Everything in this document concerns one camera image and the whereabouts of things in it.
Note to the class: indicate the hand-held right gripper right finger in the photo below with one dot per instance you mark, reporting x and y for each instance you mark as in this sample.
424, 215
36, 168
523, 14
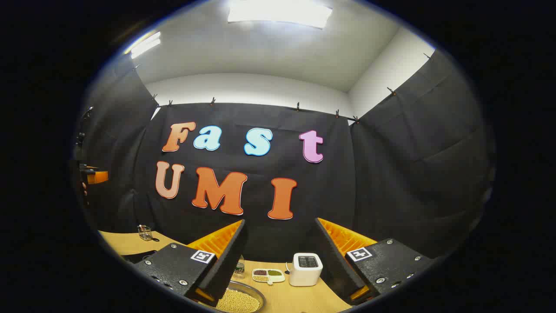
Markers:
330, 261

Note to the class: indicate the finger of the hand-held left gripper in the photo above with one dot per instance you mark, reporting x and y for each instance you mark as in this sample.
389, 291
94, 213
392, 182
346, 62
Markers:
99, 177

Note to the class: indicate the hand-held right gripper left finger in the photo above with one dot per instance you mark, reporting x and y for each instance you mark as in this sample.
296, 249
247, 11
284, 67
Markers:
232, 256

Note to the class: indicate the steel pot with soybeans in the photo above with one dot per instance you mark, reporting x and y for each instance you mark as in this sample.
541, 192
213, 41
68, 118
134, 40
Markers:
239, 300

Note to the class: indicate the black induction cooktop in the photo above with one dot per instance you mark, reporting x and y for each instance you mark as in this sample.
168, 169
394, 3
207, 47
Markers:
139, 256

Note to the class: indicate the clear plastic water bottle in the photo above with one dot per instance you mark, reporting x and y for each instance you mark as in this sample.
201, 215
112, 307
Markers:
239, 268

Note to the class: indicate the white toaster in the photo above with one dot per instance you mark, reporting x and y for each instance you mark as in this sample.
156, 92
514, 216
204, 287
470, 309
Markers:
305, 271

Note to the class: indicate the white divided dish with beans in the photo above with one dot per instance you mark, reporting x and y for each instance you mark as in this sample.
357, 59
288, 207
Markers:
268, 275

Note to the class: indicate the ceiling light panel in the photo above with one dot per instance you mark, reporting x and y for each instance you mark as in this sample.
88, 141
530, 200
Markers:
280, 13
145, 45

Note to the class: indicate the row of black cloth clips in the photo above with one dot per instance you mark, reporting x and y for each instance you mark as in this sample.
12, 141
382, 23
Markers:
298, 106

